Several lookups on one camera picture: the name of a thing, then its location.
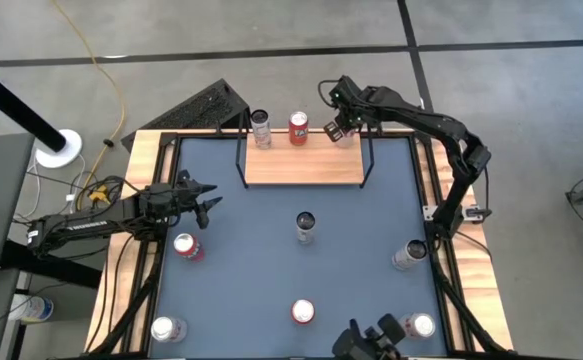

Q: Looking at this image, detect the black bulky device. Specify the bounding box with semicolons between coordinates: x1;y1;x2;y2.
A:
331;313;408;360

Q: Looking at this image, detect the yellow cable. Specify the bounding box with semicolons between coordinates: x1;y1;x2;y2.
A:
50;0;126;204

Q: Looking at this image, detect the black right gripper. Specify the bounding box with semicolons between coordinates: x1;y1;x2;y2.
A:
323;74;375;143

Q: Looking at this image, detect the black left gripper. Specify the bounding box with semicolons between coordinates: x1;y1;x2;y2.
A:
140;170;224;230

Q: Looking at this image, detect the black pole white round base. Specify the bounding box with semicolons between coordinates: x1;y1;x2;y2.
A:
0;56;83;170

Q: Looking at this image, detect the silver Diet Coke can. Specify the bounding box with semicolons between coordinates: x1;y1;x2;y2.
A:
333;130;357;150
150;315;189;344
400;312;437;341

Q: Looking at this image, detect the black metal table frame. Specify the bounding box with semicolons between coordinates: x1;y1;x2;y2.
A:
85;128;517;360

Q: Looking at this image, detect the red Fanta strawberry can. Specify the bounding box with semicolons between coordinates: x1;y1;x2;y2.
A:
288;110;310;147
173;232;206;263
290;298;316;326

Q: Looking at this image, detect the white plastic bottle blue label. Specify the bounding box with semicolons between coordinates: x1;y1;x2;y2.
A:
8;293;56;324

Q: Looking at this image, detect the wooden shelf with black legs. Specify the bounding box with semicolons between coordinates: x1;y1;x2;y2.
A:
234;107;376;190

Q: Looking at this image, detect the white slim Celsius can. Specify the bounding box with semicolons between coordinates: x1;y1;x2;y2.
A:
249;108;273;150
294;210;317;245
390;238;428;272

